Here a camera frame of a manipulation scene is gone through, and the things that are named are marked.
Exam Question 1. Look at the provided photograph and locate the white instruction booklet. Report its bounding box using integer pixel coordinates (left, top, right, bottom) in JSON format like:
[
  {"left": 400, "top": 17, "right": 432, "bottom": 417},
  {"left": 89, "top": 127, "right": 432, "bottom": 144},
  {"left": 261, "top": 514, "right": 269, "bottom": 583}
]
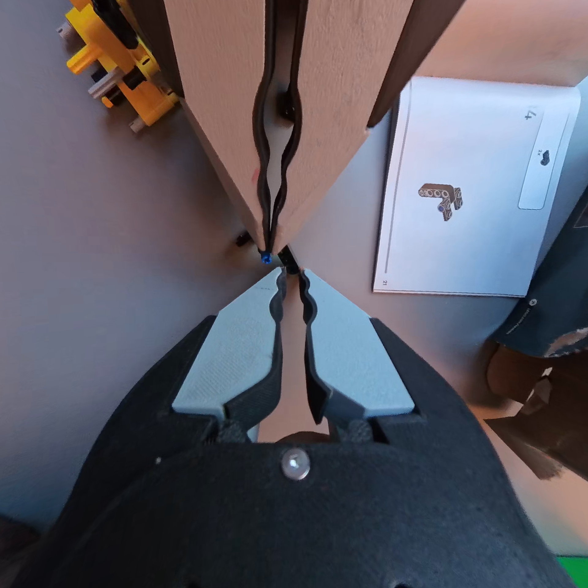
[{"left": 372, "top": 76, "right": 582, "bottom": 297}]

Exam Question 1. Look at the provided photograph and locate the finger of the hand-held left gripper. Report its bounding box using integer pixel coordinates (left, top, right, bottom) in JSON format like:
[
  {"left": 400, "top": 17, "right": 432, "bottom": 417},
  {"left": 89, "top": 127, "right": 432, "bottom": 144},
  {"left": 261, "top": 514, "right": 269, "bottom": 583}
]
[
  {"left": 164, "top": 0, "right": 276, "bottom": 253},
  {"left": 272, "top": 0, "right": 414, "bottom": 254}
]

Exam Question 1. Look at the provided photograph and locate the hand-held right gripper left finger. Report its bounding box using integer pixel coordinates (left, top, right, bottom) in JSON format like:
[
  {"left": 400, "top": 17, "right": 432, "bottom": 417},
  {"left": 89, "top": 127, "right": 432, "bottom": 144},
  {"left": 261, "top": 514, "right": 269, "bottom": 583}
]
[{"left": 171, "top": 266, "right": 288, "bottom": 443}]

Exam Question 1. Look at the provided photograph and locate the green object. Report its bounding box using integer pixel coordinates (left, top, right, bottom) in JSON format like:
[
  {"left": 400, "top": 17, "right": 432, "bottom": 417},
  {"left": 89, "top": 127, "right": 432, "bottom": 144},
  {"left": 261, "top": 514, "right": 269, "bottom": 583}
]
[{"left": 553, "top": 553, "right": 588, "bottom": 588}]

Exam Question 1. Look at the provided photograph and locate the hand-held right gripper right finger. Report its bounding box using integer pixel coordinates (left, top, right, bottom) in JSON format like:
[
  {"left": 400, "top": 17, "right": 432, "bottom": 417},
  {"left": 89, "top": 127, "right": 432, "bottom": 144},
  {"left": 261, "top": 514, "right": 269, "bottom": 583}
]
[{"left": 298, "top": 269, "right": 417, "bottom": 441}]

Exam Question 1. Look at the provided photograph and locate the yellow lego assembly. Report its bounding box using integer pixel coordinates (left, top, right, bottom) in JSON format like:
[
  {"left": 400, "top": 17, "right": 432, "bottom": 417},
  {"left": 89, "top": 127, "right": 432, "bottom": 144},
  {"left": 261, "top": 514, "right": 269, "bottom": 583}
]
[{"left": 57, "top": 0, "right": 180, "bottom": 134}]

